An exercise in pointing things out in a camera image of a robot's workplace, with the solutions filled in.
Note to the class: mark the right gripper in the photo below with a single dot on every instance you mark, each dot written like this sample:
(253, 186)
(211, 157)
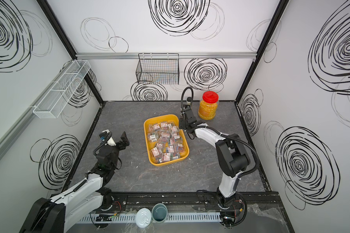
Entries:
(181, 121)

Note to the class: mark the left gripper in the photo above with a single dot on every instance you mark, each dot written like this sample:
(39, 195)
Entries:
(125, 141)

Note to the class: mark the yellow plastic tray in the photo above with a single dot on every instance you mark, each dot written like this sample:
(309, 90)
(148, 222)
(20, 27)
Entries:
(159, 141)

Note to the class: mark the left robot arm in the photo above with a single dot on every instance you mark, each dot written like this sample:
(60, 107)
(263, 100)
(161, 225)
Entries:
(59, 213)

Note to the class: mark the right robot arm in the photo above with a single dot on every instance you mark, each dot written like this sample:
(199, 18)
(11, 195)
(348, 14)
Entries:
(236, 157)

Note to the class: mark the paper clip box in tray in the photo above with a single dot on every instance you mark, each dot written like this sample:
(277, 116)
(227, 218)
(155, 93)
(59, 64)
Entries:
(164, 125)

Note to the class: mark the red lid corn jar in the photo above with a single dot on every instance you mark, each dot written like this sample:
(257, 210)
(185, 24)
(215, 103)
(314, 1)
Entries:
(208, 105)

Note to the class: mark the teal cup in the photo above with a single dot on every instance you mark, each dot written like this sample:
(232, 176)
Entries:
(159, 213)

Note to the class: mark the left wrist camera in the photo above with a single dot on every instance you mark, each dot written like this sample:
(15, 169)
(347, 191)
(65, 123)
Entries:
(106, 138)

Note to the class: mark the black wire basket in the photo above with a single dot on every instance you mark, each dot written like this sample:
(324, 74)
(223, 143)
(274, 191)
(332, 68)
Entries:
(162, 68)

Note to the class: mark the white mesh wall shelf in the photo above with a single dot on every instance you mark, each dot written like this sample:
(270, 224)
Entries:
(70, 88)

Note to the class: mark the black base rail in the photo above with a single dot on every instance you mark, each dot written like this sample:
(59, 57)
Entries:
(207, 199)

